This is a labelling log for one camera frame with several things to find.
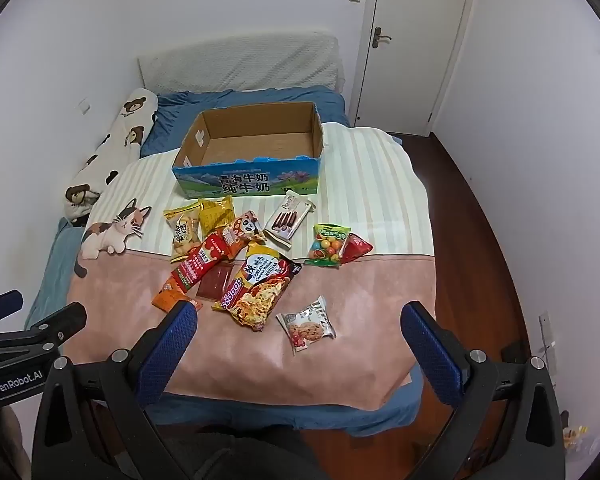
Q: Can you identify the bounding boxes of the long red snack packet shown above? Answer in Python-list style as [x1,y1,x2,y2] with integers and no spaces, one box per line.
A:
[162,232,231,293]

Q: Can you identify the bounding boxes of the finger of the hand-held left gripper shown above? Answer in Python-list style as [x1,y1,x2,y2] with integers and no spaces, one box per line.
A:
[0,302,88,361]
[0,290,25,333]

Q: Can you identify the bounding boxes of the pale yellow snack packet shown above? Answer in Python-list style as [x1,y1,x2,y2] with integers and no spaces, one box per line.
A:
[163,206,203,263]

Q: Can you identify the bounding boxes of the white quilted headboard cushion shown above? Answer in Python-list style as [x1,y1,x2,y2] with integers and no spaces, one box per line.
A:
[139,30,346,93]

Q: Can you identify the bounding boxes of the small orange flat packet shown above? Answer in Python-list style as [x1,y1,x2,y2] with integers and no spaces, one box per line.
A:
[151,290,202,316]

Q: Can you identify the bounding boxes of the printed cardboard box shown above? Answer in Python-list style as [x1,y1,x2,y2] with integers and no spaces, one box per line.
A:
[172,101,326,201]

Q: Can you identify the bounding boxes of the green candy ball packet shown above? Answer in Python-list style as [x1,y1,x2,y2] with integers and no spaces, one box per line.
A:
[305,223,352,267]

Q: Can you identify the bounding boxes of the white bear print pillow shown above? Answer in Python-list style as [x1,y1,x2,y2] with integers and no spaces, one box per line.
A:
[64,87,159,226]

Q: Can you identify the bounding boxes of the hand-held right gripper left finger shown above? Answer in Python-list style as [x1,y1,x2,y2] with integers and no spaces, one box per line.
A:
[30,302,199,480]

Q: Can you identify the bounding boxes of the golden yellow snack packet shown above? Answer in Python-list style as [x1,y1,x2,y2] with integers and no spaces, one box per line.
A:
[198,196,235,236]

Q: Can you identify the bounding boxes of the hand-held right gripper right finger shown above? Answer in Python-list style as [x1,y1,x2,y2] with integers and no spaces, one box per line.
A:
[401,301,566,480]

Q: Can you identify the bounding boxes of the wall outlet with cables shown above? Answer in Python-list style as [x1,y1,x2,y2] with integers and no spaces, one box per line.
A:
[537,311,559,386]

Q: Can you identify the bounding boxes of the white cookie packet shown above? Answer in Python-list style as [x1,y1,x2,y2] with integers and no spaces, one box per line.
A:
[276,296,337,354]

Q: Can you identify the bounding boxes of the red triangular snack packet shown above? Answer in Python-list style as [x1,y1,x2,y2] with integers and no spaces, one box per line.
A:
[339,233,374,265]

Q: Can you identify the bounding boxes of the orange mushroom print snack packet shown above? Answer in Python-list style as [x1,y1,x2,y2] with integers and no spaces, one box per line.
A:
[222,210,266,261]

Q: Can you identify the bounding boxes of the white chocolate biscuit packet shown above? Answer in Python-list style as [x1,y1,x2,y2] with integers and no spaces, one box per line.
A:
[263,192,315,250]

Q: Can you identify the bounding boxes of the dark red square packet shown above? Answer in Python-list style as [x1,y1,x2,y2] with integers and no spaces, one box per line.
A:
[197,263,234,302]

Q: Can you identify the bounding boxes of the blue bedsheet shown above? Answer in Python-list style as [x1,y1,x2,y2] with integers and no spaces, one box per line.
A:
[25,87,426,436]

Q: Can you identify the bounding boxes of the yellow noodle packet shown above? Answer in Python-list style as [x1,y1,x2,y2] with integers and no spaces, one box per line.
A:
[212,242,302,332]

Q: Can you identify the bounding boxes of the white door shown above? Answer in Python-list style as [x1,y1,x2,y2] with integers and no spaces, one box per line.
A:
[352,0,481,136]

